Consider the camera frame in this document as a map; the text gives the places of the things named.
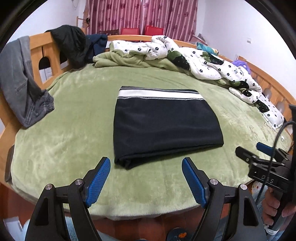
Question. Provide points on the red striped curtain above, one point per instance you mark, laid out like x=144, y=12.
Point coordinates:
x=177, y=18

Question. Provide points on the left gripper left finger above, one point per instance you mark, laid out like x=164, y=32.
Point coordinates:
x=48, y=220

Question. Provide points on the black jacket on footboard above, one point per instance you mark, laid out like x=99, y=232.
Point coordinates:
x=73, y=43

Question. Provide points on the red chair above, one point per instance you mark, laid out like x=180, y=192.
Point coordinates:
x=151, y=31
x=129, y=31

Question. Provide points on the white floral quilt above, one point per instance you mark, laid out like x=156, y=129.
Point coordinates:
x=206, y=66

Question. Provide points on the green fleece bed blanket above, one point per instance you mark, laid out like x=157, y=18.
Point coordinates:
x=73, y=138

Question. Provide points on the wooden clothes rack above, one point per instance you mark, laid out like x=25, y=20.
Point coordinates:
x=83, y=23

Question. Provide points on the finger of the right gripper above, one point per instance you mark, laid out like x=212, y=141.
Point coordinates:
x=269, y=151
x=249, y=157

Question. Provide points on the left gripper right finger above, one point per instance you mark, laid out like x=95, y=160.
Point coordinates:
x=243, y=222

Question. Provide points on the purple plush item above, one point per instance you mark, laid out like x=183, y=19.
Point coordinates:
x=240, y=63

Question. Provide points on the person's right hand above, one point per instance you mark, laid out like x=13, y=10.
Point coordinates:
x=270, y=207

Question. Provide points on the grey jeans on footboard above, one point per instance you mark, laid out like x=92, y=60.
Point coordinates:
x=27, y=100

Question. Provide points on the teal patterned pillow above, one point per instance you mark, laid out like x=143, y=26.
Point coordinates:
x=206, y=48

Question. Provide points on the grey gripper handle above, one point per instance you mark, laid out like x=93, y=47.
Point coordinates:
x=272, y=230

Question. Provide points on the black pants white stripe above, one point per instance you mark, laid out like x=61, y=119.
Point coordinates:
x=150, y=123

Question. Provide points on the navy blue garment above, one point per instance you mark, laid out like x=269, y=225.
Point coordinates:
x=97, y=46

